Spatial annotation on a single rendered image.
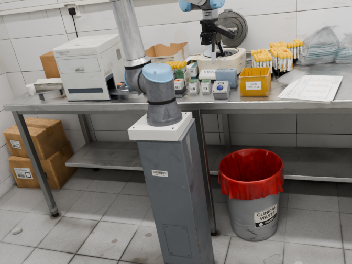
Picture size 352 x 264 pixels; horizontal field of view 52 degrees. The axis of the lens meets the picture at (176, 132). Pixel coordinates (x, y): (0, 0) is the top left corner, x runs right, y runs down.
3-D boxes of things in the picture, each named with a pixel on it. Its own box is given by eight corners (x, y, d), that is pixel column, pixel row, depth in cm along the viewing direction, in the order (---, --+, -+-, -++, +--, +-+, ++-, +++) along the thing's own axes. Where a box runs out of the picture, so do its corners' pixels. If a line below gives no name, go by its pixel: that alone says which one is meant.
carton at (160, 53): (139, 81, 215) (134, 57, 208) (156, 66, 238) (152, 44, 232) (178, 80, 206) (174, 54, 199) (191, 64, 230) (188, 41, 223)
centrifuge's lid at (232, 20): (209, 10, 208) (215, 9, 214) (211, 54, 216) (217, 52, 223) (245, 7, 198) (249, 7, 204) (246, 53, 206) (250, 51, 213)
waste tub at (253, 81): (239, 97, 170) (238, 77, 165) (244, 86, 181) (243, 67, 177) (268, 96, 165) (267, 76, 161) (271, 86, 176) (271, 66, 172)
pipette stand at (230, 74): (216, 90, 182) (213, 72, 178) (220, 86, 187) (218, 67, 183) (234, 90, 178) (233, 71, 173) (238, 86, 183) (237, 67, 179)
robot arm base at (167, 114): (171, 128, 140) (167, 104, 136) (139, 124, 148) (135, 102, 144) (189, 114, 152) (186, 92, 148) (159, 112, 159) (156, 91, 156)
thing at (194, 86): (189, 95, 182) (188, 82, 179) (192, 91, 186) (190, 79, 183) (197, 94, 181) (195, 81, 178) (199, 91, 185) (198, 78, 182)
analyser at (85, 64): (67, 101, 202) (51, 48, 189) (91, 84, 225) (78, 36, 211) (114, 100, 191) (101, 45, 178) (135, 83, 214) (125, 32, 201)
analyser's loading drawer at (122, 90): (105, 96, 193) (102, 87, 191) (110, 92, 199) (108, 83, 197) (139, 96, 186) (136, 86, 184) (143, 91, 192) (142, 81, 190)
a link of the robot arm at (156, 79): (157, 103, 138) (152, 69, 133) (139, 98, 149) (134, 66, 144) (182, 96, 145) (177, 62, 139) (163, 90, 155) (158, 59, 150)
